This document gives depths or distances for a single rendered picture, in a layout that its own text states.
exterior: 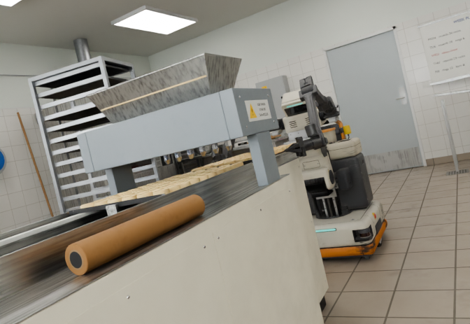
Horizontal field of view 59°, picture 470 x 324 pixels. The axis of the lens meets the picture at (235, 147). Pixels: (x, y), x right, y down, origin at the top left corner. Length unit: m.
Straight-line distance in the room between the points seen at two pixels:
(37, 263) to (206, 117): 0.72
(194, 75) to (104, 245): 0.78
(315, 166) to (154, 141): 1.72
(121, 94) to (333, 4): 5.51
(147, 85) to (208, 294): 0.82
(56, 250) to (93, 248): 0.11
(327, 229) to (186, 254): 2.12
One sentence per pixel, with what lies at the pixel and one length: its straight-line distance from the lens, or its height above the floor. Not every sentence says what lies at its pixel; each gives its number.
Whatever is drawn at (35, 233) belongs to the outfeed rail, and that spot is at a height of 0.89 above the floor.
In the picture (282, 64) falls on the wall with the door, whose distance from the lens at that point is 7.02.
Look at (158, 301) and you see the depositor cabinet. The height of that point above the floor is 0.74.
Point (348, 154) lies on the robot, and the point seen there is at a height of 0.71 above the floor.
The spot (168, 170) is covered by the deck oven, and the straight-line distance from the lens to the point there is 6.52.
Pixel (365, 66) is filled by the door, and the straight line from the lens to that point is 6.66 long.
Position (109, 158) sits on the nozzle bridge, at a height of 1.06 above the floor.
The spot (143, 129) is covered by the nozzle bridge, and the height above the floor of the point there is 1.13.
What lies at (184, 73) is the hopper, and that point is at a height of 1.28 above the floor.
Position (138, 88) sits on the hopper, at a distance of 1.58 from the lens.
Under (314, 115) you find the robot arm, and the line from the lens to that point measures 2.34.
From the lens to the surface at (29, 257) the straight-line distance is 0.88.
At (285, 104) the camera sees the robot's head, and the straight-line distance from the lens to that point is 2.95.
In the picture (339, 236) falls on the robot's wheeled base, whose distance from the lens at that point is 3.01.
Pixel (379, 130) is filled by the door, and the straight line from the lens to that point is 6.64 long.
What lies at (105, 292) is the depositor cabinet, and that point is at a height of 0.81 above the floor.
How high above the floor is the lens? 1.02
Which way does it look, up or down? 1 degrees down
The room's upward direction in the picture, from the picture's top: 13 degrees counter-clockwise
